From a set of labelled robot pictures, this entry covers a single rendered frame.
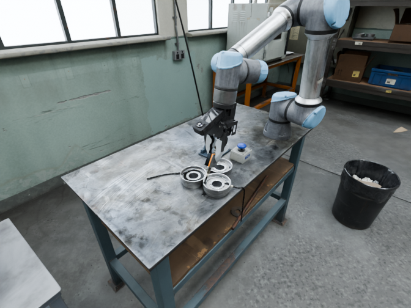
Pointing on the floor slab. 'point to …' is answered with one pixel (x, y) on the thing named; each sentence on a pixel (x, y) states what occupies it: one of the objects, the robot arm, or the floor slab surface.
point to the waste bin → (363, 193)
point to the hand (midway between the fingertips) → (212, 157)
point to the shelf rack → (378, 44)
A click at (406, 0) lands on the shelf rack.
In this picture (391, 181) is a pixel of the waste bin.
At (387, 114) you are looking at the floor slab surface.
